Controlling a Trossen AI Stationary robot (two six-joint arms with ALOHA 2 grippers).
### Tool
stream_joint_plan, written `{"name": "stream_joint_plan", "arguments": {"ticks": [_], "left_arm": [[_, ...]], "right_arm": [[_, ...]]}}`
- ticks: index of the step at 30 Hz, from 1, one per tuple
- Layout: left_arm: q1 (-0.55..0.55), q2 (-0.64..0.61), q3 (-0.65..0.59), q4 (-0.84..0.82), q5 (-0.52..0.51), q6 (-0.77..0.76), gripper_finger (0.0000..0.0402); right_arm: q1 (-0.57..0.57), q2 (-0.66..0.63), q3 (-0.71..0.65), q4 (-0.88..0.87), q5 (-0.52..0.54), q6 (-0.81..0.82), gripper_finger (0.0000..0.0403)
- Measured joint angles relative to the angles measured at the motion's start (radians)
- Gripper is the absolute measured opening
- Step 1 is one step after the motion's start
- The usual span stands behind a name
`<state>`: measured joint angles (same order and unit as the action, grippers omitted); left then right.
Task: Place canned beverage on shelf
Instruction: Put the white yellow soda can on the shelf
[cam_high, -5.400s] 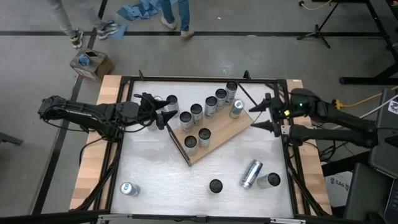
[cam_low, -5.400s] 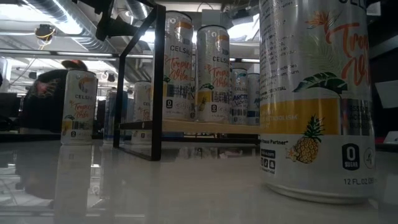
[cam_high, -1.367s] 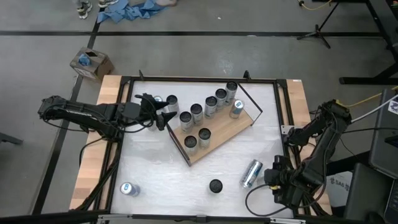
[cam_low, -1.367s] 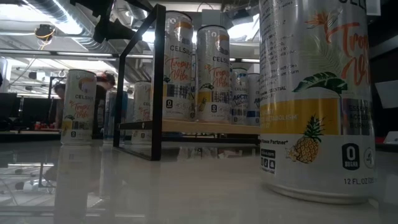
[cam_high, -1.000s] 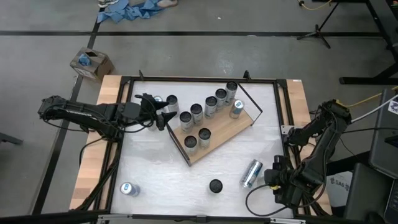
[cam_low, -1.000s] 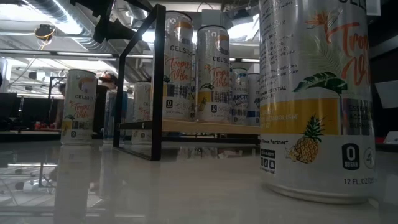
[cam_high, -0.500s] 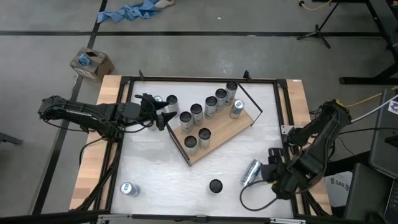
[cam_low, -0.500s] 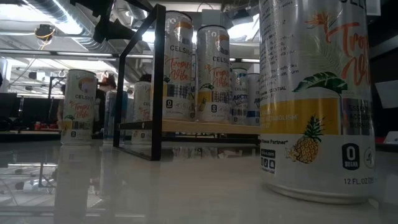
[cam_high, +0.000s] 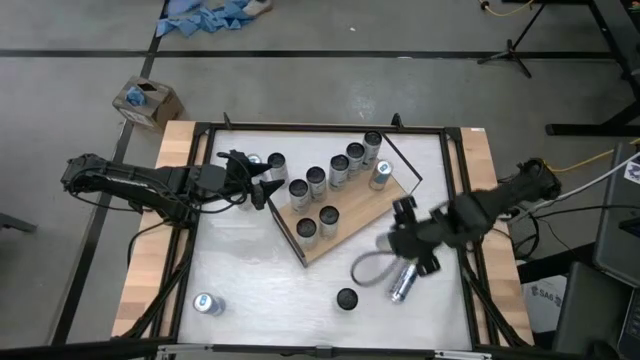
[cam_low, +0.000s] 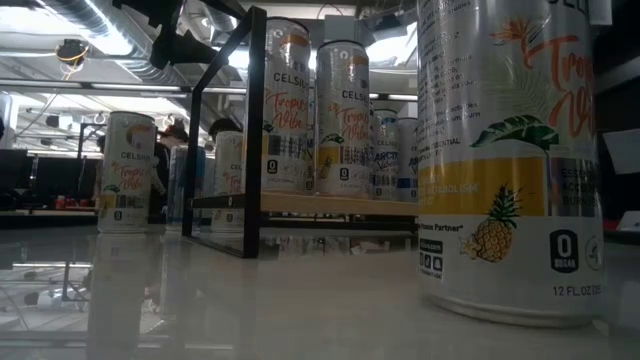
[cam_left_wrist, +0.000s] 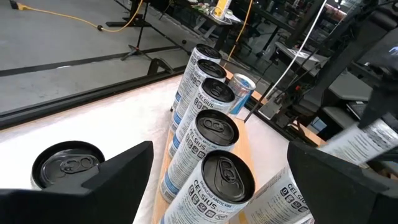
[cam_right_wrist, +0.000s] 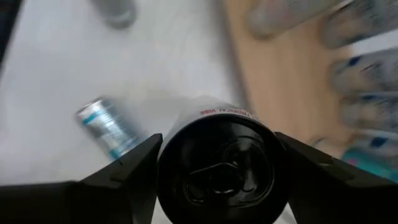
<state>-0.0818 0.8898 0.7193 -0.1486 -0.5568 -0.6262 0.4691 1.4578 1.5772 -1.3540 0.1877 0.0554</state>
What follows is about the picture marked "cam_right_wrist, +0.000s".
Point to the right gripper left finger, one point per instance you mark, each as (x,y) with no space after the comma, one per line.
(93,202)

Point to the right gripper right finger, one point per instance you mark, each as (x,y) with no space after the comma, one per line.
(342,202)

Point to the wooden shelf with black frame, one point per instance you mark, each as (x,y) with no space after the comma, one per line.
(289,87)

